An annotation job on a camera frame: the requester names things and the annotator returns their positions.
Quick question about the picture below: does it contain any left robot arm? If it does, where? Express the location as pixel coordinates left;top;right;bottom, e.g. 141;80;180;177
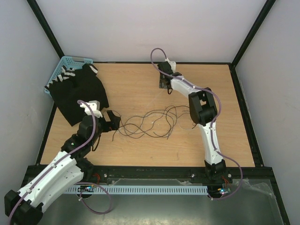
4;110;121;225

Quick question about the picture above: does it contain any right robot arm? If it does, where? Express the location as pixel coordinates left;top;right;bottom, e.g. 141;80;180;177
157;60;226;182

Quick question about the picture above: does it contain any left circuit board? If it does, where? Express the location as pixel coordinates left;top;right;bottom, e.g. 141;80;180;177
78;185;95;192

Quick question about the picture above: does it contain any circuit board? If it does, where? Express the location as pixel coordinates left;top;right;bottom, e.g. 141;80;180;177
217;188;231;195
78;185;95;192

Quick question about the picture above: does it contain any black white striped cloth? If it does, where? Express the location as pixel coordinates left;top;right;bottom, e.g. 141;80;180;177
45;64;98;90

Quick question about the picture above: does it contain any light blue plastic basket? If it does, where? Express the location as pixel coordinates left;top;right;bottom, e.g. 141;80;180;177
48;56;93;84

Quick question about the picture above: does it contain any right circuit board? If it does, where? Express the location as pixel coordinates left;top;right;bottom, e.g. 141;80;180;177
217;188;231;195

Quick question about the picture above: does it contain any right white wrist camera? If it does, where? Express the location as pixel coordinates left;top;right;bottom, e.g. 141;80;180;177
165;58;176;73

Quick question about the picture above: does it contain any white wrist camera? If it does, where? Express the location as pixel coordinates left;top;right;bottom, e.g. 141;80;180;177
165;58;176;73
78;100;103;118

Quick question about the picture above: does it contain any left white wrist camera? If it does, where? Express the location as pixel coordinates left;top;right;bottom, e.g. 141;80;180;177
78;100;103;118

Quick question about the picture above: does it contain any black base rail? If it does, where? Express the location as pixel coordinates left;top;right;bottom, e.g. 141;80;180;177
84;165;233;185

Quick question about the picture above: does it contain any light blue slotted cable duct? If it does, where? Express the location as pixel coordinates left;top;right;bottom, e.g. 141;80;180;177
65;185;207;195

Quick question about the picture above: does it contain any right black frame post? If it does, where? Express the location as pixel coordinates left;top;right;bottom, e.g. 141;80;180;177
231;0;276;68

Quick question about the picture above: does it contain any black frame post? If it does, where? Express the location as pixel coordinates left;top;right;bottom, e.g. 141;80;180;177
231;0;276;68
27;0;65;59

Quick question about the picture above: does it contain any left black frame post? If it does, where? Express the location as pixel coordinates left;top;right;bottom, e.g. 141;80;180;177
27;0;65;59

